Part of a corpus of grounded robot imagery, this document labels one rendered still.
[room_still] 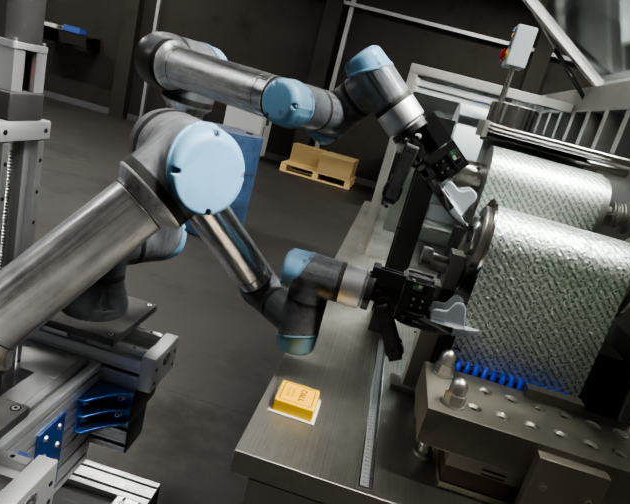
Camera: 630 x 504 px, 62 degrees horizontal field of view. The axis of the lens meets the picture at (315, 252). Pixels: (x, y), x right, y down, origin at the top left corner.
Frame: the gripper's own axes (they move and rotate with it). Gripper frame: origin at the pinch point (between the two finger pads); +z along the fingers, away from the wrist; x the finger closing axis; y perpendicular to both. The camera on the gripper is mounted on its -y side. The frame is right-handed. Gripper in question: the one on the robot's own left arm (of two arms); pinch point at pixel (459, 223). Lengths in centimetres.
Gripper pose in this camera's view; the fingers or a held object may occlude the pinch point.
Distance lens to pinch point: 101.9
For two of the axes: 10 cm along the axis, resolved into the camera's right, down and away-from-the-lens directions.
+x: 1.7, -2.4, 9.6
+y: 8.0, -5.4, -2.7
